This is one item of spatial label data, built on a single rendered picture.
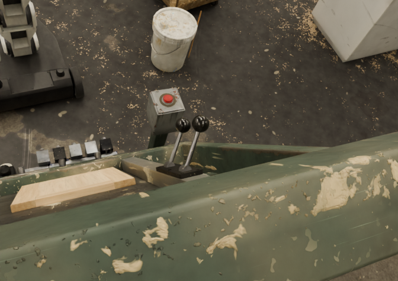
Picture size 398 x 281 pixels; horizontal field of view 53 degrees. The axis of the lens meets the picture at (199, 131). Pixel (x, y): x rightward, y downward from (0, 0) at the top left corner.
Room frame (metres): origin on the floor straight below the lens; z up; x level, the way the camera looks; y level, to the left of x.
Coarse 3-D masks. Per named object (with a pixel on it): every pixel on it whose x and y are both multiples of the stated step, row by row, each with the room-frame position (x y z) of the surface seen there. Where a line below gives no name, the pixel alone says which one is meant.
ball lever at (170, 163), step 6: (180, 120) 0.53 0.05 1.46; (186, 120) 0.54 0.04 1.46; (180, 126) 0.52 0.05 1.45; (186, 126) 0.53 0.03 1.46; (180, 132) 0.52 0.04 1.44; (186, 132) 0.52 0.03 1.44; (180, 138) 0.50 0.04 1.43; (174, 150) 0.47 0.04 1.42; (174, 156) 0.46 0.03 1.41; (168, 162) 0.44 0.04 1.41
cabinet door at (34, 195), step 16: (80, 176) 0.51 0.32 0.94; (96, 176) 0.50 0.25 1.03; (112, 176) 0.48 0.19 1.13; (128, 176) 0.47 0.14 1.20; (32, 192) 0.35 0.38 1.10; (48, 192) 0.35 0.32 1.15; (64, 192) 0.34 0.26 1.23; (80, 192) 0.36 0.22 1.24; (96, 192) 0.37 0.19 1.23; (16, 208) 0.26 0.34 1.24
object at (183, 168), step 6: (192, 120) 0.48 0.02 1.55; (198, 120) 0.48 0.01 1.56; (204, 120) 0.49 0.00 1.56; (192, 126) 0.47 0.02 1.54; (198, 126) 0.47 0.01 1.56; (204, 126) 0.48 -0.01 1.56; (198, 132) 0.47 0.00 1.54; (192, 144) 0.44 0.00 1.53; (192, 150) 0.43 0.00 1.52; (186, 162) 0.41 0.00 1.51; (180, 168) 0.39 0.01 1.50; (186, 168) 0.39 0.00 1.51
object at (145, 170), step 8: (128, 160) 0.61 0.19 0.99; (136, 160) 0.60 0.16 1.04; (144, 160) 0.59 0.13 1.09; (128, 168) 0.58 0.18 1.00; (136, 168) 0.53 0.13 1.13; (144, 168) 0.49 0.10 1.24; (152, 168) 0.47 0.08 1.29; (144, 176) 0.48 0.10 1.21; (152, 176) 0.44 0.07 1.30; (160, 176) 0.42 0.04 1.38; (168, 176) 0.39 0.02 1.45; (192, 176) 0.37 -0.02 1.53; (200, 176) 0.37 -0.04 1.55; (160, 184) 0.41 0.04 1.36; (168, 184) 0.38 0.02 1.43
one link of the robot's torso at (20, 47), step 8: (32, 8) 1.37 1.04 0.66; (32, 16) 1.35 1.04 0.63; (32, 24) 1.37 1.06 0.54; (0, 32) 1.24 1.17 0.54; (8, 32) 1.27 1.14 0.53; (16, 32) 1.33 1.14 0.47; (24, 32) 1.37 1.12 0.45; (32, 32) 1.35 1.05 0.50; (8, 40) 1.26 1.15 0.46; (16, 40) 1.35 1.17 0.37; (24, 40) 1.38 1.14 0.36; (32, 40) 1.42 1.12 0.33; (8, 48) 1.31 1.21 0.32; (16, 48) 1.31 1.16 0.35; (24, 48) 1.35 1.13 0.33; (32, 48) 1.39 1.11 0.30; (16, 56) 1.33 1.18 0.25
